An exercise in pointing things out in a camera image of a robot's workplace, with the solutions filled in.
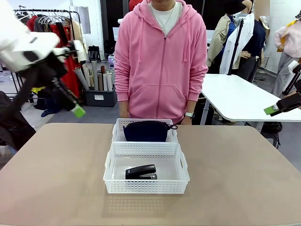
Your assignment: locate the black background bag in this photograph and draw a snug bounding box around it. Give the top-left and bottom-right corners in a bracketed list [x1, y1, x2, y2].
[88, 45, 102, 63]

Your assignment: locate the black stapler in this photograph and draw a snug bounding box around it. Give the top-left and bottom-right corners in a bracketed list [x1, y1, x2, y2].
[125, 164, 158, 180]

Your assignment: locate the mannequin in beige trench coat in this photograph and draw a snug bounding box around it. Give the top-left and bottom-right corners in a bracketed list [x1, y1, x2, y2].
[206, 0, 237, 69]

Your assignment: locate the brown cardboard tube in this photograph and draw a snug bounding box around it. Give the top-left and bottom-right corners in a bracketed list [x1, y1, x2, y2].
[100, 65, 106, 91]

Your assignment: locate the figure in navy top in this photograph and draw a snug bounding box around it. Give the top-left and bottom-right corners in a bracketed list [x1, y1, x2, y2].
[239, 0, 270, 83]

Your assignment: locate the black floor equipment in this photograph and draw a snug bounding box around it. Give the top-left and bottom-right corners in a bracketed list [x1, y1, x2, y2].
[260, 121, 283, 149]

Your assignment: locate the beige hanging garment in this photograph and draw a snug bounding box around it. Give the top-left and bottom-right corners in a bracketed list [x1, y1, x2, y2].
[70, 20, 86, 63]

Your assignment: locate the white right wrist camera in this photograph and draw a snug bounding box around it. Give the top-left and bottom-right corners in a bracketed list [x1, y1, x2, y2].
[282, 60, 301, 94]

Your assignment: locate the tall grey tube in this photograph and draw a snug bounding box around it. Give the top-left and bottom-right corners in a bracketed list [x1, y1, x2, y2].
[91, 60, 100, 91]

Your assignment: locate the black left arm cable sleeve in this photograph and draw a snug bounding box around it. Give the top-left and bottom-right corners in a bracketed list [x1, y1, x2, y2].
[10, 67, 42, 113]

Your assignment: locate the grey hanging jacket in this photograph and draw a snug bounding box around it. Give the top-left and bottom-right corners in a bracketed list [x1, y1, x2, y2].
[34, 16, 52, 33]

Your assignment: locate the black clothes rack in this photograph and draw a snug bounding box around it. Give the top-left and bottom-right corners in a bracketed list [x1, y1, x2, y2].
[13, 8, 82, 113]

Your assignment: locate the grey leaning paper roll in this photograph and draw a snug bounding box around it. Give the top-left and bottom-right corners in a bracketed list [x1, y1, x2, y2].
[73, 66, 90, 91]

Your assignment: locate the black tripod pole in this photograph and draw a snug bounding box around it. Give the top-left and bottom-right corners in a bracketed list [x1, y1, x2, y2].
[227, 18, 246, 76]

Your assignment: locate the white perforated plastic basket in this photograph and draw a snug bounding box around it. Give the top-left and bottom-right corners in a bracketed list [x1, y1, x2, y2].
[111, 118, 179, 144]
[103, 142, 190, 194]

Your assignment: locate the person's left forearm pink sleeve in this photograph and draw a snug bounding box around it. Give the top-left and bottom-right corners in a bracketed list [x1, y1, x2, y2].
[186, 65, 209, 113]

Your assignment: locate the person's right forearm pink sleeve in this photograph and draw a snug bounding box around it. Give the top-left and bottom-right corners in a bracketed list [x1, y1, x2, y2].
[114, 68, 131, 102]

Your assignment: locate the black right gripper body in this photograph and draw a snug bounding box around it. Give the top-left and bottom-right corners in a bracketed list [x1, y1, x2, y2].
[277, 92, 301, 113]

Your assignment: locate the beige paper roll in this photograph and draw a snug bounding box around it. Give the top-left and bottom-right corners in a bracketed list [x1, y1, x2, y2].
[81, 63, 92, 89]

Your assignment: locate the red hanging jacket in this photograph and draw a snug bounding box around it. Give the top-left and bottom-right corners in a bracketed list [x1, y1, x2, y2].
[25, 15, 39, 32]

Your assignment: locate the mannequin in pale pink top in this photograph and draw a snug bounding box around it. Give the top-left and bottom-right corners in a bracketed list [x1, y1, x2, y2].
[271, 20, 301, 97]

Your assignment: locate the person in pink hoodie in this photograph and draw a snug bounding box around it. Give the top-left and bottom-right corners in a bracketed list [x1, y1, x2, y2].
[114, 0, 209, 125]

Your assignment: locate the blue floor cloth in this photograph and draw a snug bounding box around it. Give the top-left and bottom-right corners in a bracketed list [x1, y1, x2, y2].
[41, 108, 57, 118]

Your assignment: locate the navy zipper pencil pouch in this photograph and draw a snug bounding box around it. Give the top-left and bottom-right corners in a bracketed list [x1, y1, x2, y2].
[122, 121, 179, 143]

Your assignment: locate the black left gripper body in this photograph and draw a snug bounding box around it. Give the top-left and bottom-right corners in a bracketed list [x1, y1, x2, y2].
[43, 54, 69, 86]

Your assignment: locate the person's right hand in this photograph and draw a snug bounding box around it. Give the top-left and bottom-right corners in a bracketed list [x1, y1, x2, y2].
[119, 101, 130, 119]

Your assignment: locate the white side table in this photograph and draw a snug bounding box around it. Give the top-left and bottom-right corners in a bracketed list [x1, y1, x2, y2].
[199, 73, 301, 126]

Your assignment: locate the mannequin in white coat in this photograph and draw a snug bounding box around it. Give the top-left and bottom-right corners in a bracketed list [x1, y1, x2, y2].
[220, 13, 256, 75]

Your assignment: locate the red hanging dress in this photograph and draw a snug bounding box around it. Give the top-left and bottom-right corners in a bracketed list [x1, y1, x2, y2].
[50, 23, 82, 98]

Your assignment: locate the grey storage bin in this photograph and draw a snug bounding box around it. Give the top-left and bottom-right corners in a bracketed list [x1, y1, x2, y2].
[84, 86, 118, 108]

